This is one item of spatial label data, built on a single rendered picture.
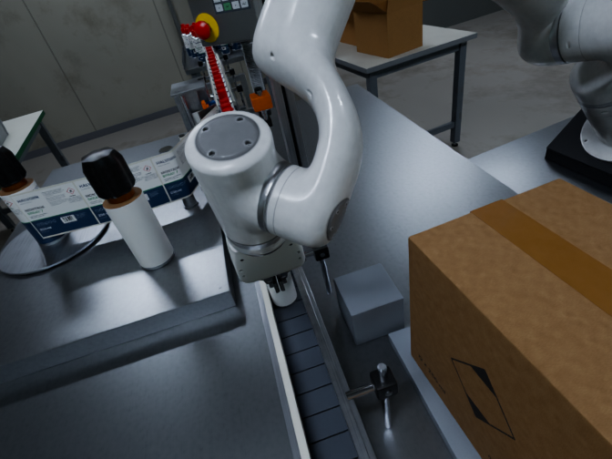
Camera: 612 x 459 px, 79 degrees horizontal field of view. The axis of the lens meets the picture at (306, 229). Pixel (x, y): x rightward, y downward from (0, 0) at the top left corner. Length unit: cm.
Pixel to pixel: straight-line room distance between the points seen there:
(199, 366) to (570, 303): 63
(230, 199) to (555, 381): 32
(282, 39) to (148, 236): 64
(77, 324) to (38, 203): 39
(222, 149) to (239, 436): 50
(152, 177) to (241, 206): 76
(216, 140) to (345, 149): 12
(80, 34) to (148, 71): 74
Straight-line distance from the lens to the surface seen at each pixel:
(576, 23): 89
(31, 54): 526
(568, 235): 53
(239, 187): 35
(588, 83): 100
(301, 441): 58
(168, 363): 84
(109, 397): 87
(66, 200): 119
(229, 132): 36
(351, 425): 53
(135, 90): 523
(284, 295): 73
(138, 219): 92
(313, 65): 38
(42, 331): 103
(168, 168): 111
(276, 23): 41
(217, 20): 97
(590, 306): 45
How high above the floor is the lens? 144
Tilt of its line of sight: 37 degrees down
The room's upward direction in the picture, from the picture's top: 13 degrees counter-clockwise
